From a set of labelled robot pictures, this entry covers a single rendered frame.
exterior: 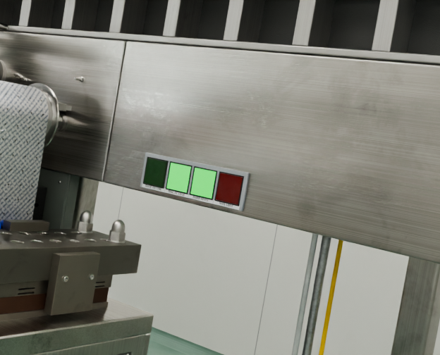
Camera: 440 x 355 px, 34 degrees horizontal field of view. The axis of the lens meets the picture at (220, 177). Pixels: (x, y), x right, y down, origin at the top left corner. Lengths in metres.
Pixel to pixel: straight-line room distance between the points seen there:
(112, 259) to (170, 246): 2.98
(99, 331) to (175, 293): 3.04
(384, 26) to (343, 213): 0.31
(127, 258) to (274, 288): 2.58
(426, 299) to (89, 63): 0.84
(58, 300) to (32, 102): 0.41
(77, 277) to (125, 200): 3.32
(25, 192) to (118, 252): 0.23
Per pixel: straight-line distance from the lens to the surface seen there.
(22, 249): 1.28
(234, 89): 1.33
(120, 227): 1.47
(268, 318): 4.04
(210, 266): 4.23
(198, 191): 1.35
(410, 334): 1.34
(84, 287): 1.37
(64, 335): 1.32
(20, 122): 1.48
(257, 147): 1.29
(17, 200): 1.51
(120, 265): 1.46
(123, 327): 1.42
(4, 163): 1.47
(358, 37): 1.31
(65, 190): 1.61
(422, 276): 1.32
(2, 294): 1.29
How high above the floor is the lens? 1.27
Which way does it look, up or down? 3 degrees down
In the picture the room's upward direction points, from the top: 10 degrees clockwise
